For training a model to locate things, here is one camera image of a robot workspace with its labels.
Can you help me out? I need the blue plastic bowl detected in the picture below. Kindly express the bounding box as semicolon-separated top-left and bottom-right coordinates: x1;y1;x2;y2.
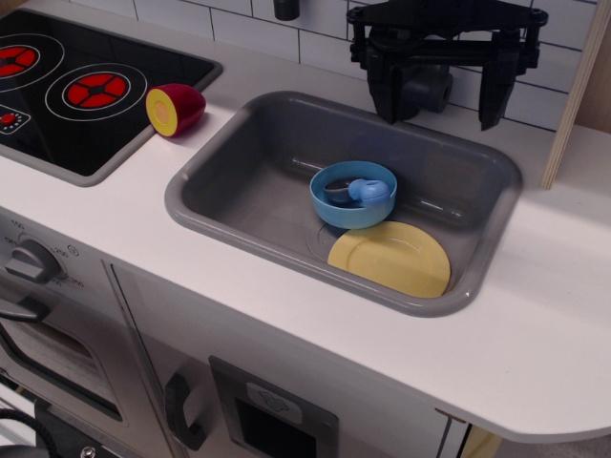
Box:
309;160;398;229

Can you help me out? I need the wooden side post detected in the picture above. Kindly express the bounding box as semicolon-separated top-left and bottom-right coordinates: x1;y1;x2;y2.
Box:
539;0;610;190

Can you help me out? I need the black cable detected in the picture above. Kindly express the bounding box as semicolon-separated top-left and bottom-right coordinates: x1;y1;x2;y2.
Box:
0;408;61;458

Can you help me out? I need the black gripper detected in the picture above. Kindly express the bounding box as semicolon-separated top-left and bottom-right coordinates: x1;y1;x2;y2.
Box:
347;1;549;131

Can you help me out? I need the black cabinet door handle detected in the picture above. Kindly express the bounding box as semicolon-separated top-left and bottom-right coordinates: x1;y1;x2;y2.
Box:
163;373;206;451

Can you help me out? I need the grey plastic sink basin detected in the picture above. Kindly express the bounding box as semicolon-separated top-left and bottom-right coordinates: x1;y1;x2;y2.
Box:
165;92;522;317

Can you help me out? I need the black toy stovetop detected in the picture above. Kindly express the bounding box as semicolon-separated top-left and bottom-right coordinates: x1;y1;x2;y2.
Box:
1;9;221;187

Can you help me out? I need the grey oven knob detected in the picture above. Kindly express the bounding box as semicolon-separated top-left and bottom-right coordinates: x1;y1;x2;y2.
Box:
5;239;62;284

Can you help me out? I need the grey dishwasher panel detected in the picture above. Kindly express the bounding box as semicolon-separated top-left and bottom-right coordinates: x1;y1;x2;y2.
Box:
209;356;339;458

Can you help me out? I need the blue and grey toy spoon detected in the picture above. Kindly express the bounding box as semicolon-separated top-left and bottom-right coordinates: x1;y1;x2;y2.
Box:
323;177;390;207

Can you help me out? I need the yellow plastic plate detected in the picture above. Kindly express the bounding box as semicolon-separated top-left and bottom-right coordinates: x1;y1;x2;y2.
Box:
327;221;452;299

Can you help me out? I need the grey oven door handle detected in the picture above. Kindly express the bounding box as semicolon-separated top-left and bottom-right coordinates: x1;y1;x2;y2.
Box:
0;298;50;323

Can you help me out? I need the toy oven door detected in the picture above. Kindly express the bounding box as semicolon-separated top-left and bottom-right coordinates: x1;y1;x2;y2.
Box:
1;277;172;457

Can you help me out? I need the dark grey toy faucet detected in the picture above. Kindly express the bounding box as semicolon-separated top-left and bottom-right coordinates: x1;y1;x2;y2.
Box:
397;65;453;120

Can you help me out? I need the red and yellow toy fruit half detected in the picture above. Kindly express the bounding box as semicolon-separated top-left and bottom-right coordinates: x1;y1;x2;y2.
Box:
145;83;206;137

